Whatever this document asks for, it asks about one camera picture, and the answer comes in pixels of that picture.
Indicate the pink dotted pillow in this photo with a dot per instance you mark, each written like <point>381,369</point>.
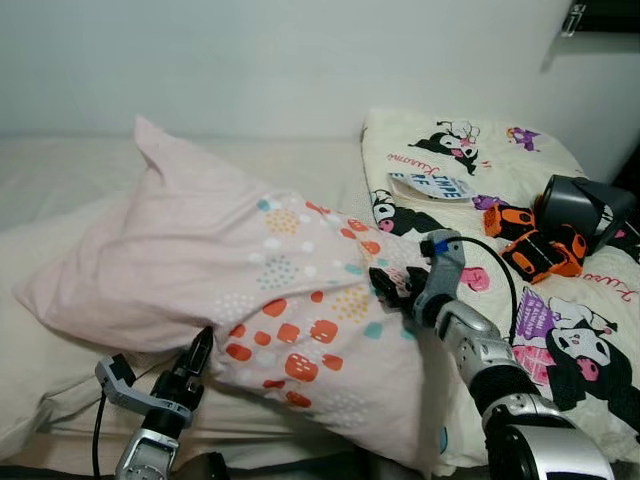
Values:
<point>180,255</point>

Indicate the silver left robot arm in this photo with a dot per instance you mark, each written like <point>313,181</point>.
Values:
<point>148,455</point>

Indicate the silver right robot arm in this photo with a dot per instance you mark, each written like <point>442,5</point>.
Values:
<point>495,365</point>

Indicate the white card with blue letters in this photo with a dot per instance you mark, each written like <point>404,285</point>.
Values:
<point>430,186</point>

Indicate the small orange black controller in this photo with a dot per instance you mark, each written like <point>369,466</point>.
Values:
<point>510,221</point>

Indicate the large orange black controller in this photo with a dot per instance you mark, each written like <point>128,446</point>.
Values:
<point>545,255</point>

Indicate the cream cartoon print blanket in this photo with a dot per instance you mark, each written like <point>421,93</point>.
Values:
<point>470,150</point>

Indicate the grey VR headset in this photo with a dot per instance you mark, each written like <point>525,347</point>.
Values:
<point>578,203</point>

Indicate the silver metal clip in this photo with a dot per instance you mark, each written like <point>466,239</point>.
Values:
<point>572,18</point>

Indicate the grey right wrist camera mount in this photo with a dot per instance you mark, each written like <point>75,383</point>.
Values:
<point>446,268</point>

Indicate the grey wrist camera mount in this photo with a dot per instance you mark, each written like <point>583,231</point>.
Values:
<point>122,385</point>
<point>446,268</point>

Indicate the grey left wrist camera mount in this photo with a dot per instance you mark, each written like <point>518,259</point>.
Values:
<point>122,385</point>

